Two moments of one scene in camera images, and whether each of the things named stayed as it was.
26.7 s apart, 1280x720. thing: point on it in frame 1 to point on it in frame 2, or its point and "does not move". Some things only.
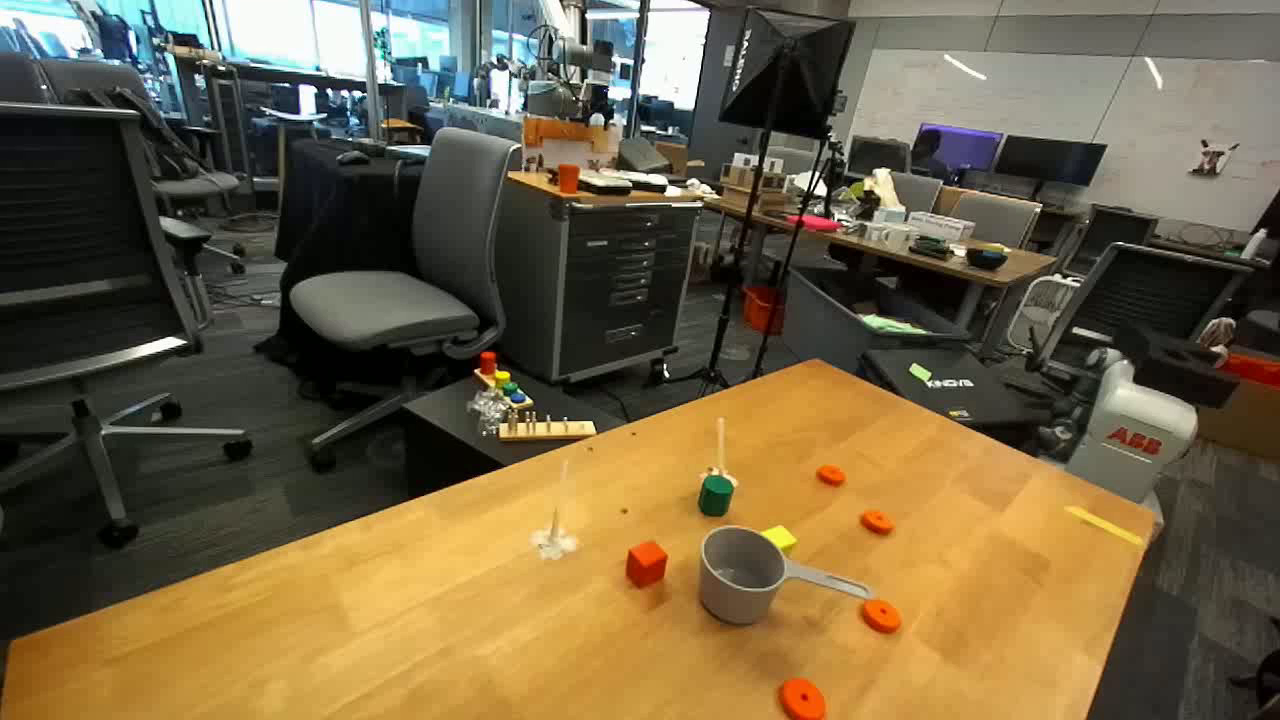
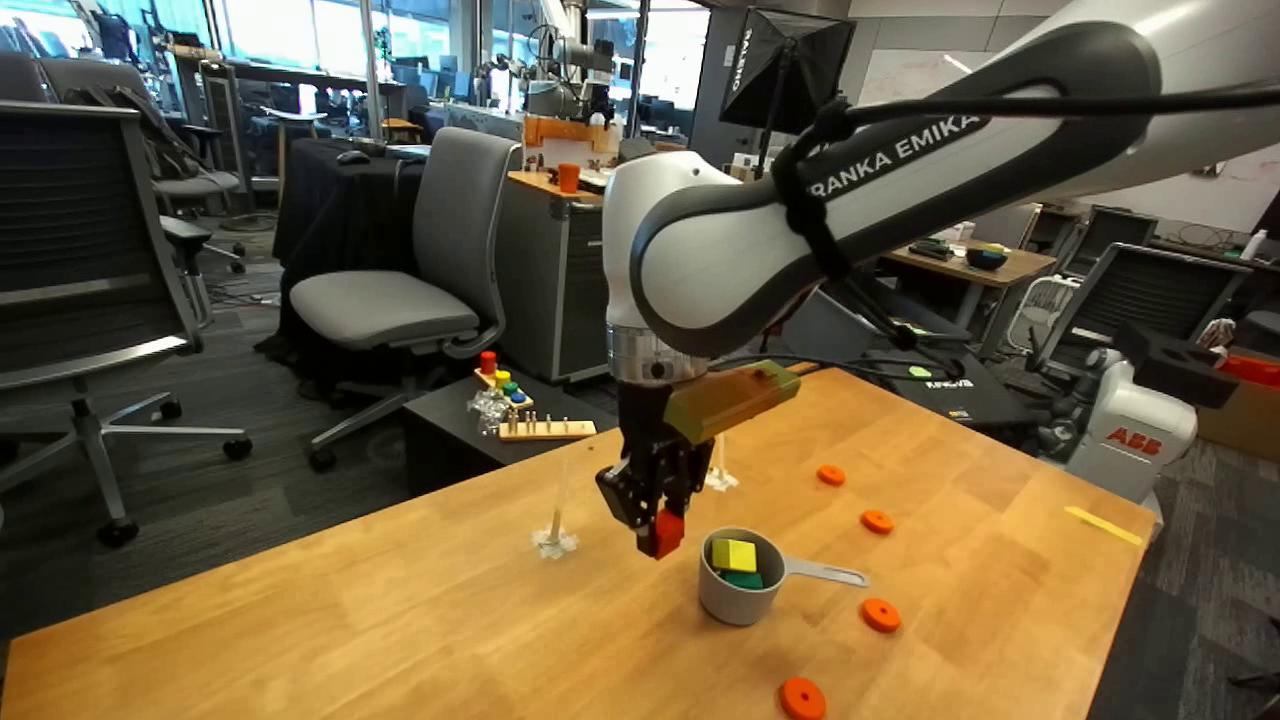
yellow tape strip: [1118, 528] does not move
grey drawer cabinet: [593, 277] does not move
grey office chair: [451, 298] does not move
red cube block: [645, 561] to [667, 534]
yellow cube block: [782, 536] to [734, 555]
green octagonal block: [715, 494] to [750, 578]
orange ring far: [835, 475] does not move
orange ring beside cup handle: [882, 612] does not move
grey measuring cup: [743, 575] does not move
